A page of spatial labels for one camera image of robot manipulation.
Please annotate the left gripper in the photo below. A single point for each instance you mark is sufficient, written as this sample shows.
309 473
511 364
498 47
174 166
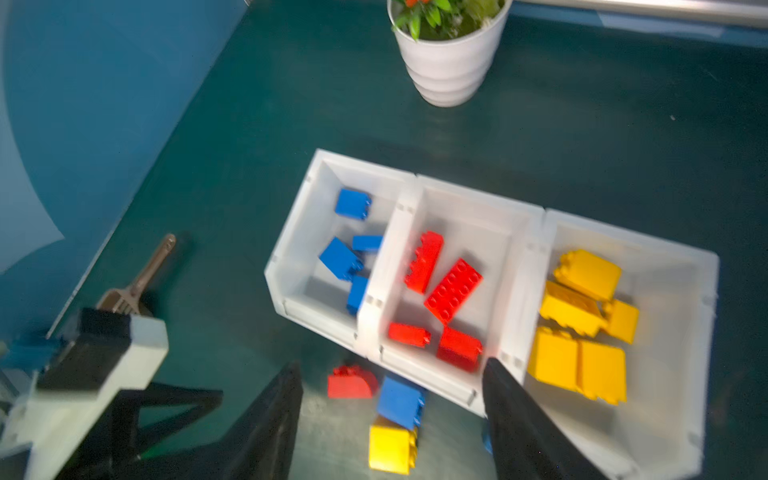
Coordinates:
134 422

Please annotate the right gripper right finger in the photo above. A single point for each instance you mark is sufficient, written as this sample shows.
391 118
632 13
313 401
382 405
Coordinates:
526 444

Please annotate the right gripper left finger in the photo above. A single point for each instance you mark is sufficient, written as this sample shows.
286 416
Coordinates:
259 445

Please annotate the yellow lego brick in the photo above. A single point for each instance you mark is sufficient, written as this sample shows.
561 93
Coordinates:
554 359

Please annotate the red lego bottom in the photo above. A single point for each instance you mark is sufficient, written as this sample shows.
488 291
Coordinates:
459 349

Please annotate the small red lego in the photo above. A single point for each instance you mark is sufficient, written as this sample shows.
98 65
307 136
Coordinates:
409 335

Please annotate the small yellow lego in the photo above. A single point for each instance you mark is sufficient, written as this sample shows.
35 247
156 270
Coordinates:
621 320

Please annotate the blue lego brick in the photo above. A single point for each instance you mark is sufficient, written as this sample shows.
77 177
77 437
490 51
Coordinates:
340 260

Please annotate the long red lego brick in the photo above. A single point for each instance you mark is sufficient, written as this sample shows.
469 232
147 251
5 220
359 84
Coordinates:
453 290

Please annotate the small dark blue lego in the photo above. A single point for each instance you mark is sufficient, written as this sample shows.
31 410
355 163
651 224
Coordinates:
367 243

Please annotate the white right bin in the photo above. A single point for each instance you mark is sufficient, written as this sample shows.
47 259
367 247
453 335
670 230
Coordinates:
659 431

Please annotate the brown litter scoop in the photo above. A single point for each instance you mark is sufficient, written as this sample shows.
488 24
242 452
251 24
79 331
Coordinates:
128 300

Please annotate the white left bin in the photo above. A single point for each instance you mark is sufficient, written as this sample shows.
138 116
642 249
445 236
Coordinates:
301 287

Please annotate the potted plant white pot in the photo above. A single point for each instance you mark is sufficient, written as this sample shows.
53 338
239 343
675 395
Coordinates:
448 47

